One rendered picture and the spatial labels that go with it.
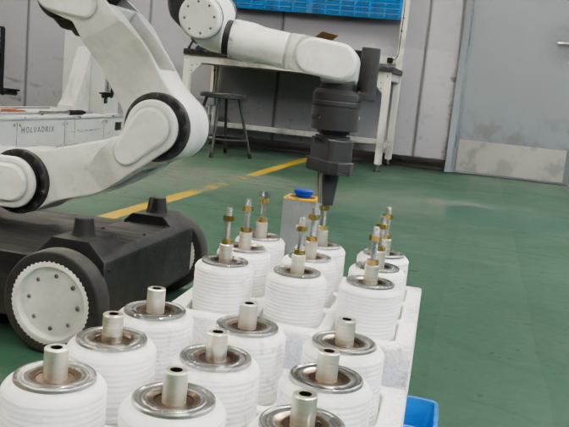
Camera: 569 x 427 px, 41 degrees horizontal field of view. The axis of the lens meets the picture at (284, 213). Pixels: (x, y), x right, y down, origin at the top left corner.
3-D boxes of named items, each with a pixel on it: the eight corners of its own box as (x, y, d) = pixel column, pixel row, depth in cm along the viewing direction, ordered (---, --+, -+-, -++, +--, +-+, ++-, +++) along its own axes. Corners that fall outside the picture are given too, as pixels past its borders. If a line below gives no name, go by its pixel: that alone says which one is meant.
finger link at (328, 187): (317, 204, 141) (322, 171, 140) (334, 205, 142) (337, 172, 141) (322, 206, 140) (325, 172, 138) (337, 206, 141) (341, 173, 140)
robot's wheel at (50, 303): (0, 346, 145) (4, 243, 142) (15, 338, 150) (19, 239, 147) (95, 364, 141) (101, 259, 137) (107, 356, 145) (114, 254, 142)
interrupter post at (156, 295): (141, 314, 93) (143, 288, 92) (149, 309, 95) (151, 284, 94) (160, 318, 92) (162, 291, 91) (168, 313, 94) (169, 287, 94)
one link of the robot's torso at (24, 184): (-53, 203, 167) (-52, 143, 164) (2, 194, 186) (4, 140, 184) (30, 216, 162) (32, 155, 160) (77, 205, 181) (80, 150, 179)
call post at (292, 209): (268, 341, 163) (282, 198, 158) (275, 331, 170) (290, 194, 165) (301, 346, 161) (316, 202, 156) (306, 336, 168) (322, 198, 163)
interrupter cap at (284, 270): (267, 275, 118) (267, 271, 118) (279, 266, 125) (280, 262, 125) (315, 283, 116) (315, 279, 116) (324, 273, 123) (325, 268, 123)
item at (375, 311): (362, 411, 114) (376, 295, 111) (314, 390, 121) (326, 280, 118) (399, 396, 121) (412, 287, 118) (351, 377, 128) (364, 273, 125)
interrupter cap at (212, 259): (251, 270, 120) (251, 266, 120) (203, 268, 118) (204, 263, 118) (244, 259, 127) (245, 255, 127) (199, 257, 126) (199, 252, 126)
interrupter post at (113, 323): (96, 344, 81) (98, 314, 81) (107, 337, 83) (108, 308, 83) (117, 347, 81) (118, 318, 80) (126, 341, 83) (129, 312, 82)
